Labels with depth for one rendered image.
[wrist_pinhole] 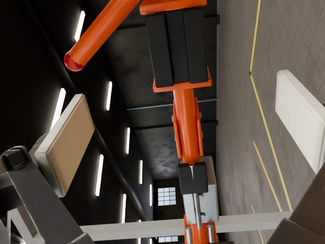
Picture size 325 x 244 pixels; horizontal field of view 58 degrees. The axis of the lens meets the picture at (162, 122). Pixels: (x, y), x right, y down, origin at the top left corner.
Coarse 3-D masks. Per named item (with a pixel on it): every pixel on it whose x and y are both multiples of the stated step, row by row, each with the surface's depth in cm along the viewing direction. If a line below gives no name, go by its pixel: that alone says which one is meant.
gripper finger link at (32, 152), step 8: (40, 144) 17; (32, 152) 16; (32, 160) 15; (40, 168) 15; (0, 176) 14; (8, 176) 14; (0, 184) 14; (8, 184) 14; (0, 192) 14; (8, 192) 14; (16, 192) 14; (0, 200) 14; (8, 200) 14; (16, 200) 14; (0, 208) 14; (8, 208) 14
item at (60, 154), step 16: (80, 96) 20; (64, 112) 18; (80, 112) 19; (64, 128) 16; (80, 128) 19; (48, 144) 15; (64, 144) 16; (80, 144) 18; (48, 160) 14; (64, 160) 16; (80, 160) 18; (48, 176) 15; (64, 176) 16; (64, 192) 16
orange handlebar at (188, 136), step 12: (180, 96) 31; (192, 96) 31; (180, 108) 32; (192, 108) 32; (180, 120) 33; (192, 120) 33; (180, 132) 34; (192, 132) 33; (180, 144) 35; (192, 144) 34; (180, 156) 35; (192, 156) 35; (192, 228) 42; (204, 228) 41; (204, 240) 42
